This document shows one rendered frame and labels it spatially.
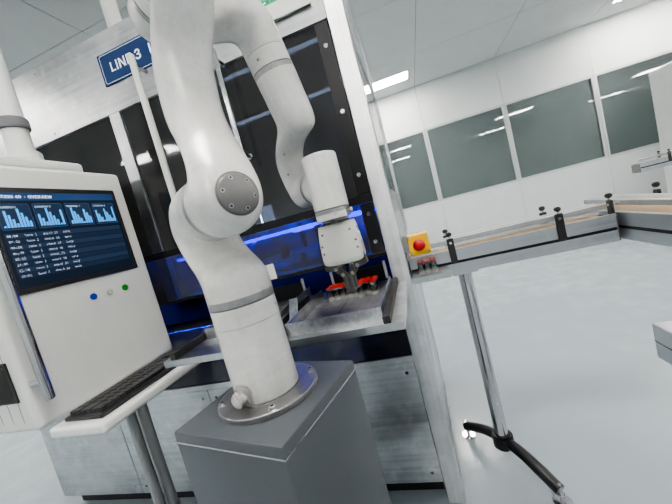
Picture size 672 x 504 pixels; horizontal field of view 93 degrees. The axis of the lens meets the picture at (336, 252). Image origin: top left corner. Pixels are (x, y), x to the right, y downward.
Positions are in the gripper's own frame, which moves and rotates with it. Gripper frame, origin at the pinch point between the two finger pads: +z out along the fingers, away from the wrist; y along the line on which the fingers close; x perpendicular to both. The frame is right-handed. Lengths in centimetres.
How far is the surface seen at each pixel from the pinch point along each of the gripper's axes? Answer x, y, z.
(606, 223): -49, -77, 8
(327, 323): -0.9, 9.0, 9.2
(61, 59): -38, 104, -109
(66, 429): 17, 80, 19
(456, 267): -49, -28, 12
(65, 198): -9, 89, -46
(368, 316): -0.8, -1.8, 9.3
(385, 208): -38.0, -9.2, -15.4
